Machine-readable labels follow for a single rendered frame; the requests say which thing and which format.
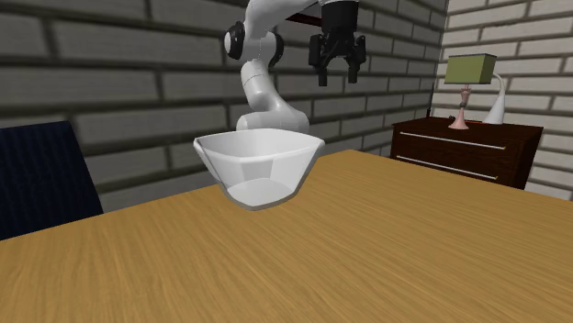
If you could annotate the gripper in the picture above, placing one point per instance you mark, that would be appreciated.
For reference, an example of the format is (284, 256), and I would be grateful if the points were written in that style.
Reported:
(339, 20)

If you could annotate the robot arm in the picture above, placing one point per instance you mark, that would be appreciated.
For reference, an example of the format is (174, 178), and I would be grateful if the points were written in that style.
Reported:
(264, 109)

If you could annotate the white square bowl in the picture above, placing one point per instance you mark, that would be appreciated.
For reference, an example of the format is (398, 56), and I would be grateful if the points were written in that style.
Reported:
(257, 168)

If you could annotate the dark brown chest of drawers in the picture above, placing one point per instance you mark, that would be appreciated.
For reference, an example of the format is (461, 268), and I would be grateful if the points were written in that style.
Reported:
(456, 147)

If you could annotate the dark blue chair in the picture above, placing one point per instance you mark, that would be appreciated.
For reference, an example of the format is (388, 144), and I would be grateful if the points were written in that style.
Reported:
(40, 179)

